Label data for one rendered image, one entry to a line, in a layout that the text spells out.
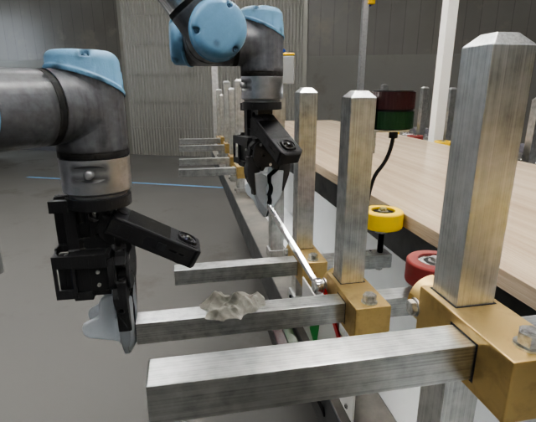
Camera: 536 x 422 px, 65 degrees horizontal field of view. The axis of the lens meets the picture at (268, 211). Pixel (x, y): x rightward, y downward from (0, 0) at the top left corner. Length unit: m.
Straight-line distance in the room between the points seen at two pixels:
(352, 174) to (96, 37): 7.75
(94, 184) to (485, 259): 0.38
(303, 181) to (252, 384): 0.57
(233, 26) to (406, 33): 6.30
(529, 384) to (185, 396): 0.23
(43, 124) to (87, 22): 7.88
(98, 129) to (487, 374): 0.41
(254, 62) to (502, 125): 0.48
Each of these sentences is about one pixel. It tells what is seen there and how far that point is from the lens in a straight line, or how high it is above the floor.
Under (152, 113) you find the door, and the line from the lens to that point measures 7.65.
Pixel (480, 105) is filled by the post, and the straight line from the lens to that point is 0.35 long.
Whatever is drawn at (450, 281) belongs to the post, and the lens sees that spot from 0.39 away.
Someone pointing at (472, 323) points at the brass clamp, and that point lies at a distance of 0.37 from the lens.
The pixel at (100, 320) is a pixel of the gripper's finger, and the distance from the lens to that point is 0.56.
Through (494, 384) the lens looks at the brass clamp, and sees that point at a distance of 0.35.
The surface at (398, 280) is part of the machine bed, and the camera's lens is 0.94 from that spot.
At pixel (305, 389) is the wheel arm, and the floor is 0.94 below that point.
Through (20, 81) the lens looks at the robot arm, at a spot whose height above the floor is 1.15.
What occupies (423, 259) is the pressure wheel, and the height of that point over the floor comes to 0.90.
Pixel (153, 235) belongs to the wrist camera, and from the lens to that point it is 0.51.
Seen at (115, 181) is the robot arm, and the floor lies 1.04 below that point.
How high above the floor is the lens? 1.14
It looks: 16 degrees down
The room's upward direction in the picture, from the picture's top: straight up
